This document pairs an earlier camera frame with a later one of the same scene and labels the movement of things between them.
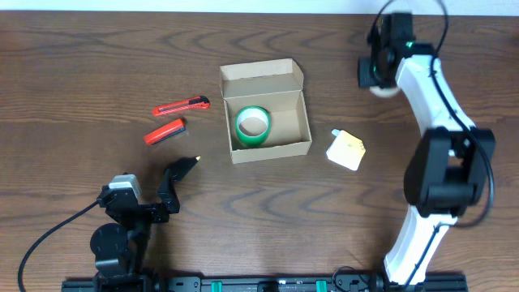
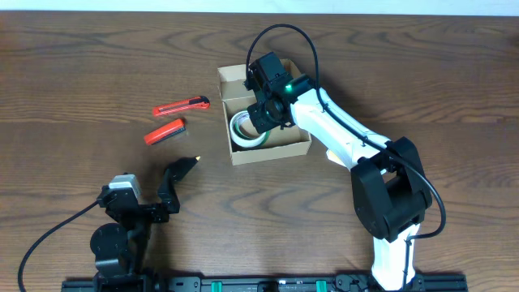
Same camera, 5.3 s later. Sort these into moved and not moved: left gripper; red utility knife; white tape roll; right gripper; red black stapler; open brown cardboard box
Moved: right gripper; white tape roll
Not moved: red black stapler; open brown cardboard box; left gripper; red utility knife
